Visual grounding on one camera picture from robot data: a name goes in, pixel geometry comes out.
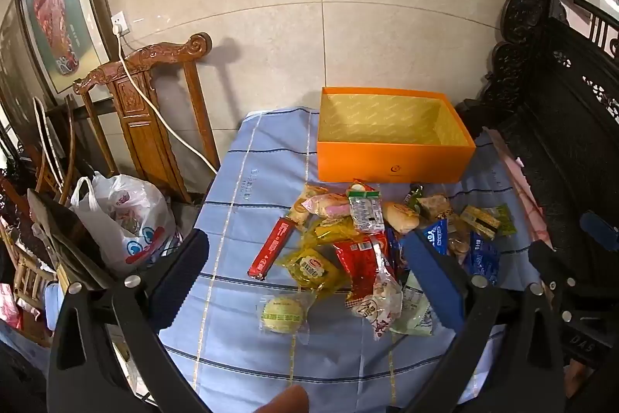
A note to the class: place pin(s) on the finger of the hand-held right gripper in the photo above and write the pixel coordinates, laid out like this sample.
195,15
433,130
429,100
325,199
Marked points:
544,260
602,230

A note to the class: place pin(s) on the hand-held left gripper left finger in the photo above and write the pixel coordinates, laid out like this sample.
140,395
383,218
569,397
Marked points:
181,277

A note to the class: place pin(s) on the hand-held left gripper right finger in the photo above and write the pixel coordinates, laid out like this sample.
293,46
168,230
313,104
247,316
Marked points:
435,282

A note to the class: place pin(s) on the green white packet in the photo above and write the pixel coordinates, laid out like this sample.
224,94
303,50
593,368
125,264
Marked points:
413,311

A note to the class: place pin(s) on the blue snack packet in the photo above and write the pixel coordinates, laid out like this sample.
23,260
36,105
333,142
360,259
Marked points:
435,236
483,260

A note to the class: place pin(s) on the white bun packet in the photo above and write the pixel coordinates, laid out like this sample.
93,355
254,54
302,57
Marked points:
379,306

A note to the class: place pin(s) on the yellow green packet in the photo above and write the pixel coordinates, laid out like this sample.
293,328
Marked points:
483,219

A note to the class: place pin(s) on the bread bun packet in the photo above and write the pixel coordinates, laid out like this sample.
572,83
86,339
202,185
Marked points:
401,217

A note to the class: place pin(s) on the red biscuit packet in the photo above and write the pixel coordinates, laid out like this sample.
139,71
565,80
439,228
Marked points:
360,263

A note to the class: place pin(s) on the clear packet with white label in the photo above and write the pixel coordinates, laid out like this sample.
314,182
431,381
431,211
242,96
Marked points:
365,214

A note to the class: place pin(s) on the yellow packet with red label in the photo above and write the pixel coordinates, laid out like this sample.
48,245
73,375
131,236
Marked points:
312,270

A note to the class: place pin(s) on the pink packet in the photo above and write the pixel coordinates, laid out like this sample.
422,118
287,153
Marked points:
331,206

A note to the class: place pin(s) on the orange cardboard box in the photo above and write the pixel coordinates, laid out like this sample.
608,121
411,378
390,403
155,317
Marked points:
387,161

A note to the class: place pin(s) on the person's left hand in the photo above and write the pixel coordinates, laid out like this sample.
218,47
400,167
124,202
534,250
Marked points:
287,401

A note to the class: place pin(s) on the dark blue packet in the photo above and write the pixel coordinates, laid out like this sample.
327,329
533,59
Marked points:
394,253

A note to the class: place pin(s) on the white plastic bag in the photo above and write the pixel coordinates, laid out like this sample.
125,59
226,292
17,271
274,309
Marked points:
125,210

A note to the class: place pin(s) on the small dark green packet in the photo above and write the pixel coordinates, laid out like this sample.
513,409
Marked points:
415,195

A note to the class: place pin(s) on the blue striped tablecloth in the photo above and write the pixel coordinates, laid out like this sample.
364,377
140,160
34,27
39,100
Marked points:
251,219

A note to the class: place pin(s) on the red long stick packet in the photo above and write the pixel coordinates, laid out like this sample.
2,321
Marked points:
271,248

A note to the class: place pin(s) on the green round cake packet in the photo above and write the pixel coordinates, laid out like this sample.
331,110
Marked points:
283,316

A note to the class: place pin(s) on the yellow transparent packet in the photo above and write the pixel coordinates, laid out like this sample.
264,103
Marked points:
333,231

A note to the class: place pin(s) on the dark grey bag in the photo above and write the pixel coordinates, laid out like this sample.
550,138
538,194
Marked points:
72,229

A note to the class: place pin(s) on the small red white packet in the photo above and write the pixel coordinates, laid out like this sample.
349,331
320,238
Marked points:
361,188

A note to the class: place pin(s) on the dark carved wooden furniture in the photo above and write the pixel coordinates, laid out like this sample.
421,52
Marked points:
556,103

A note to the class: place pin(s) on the bamboo chair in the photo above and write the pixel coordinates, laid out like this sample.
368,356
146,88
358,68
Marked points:
24,277

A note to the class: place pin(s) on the wooden folding chair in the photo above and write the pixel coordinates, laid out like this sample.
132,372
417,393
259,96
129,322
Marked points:
48,171

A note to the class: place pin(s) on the carved wooden chair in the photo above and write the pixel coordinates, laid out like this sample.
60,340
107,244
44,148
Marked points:
133,103

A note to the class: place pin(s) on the framed red painting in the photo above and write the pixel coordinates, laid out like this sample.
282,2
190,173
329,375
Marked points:
53,6

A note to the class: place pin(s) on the white wall socket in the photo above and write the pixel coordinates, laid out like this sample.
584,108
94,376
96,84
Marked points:
121,23

